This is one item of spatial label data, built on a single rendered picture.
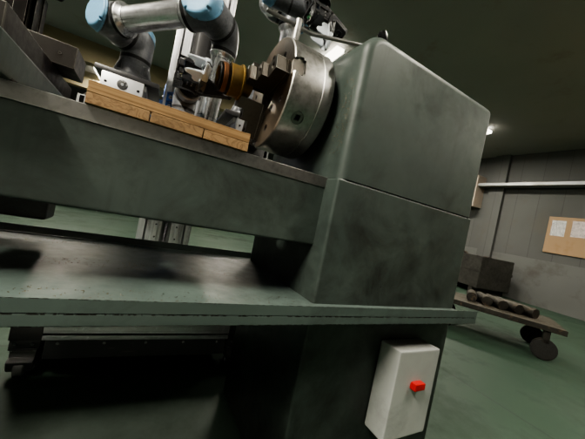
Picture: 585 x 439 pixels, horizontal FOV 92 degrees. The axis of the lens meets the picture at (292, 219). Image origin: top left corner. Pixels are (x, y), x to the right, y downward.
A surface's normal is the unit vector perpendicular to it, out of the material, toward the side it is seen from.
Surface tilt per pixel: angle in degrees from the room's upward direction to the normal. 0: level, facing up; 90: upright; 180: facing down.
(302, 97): 104
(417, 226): 90
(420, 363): 90
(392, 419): 90
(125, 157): 90
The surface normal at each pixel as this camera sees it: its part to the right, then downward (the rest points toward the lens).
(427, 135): 0.47, 0.11
